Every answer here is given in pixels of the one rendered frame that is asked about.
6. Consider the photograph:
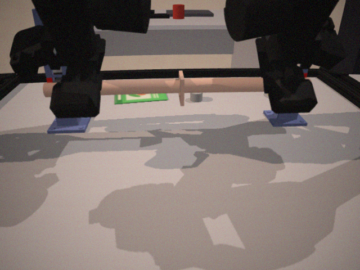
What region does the long tan rail with center flange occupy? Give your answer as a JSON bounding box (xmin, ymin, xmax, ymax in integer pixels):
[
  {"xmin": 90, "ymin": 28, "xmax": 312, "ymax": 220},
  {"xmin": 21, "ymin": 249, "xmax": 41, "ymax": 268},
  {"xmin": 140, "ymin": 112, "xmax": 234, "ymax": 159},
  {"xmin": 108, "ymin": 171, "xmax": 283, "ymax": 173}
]
[{"xmin": 43, "ymin": 71, "xmax": 264, "ymax": 106}]

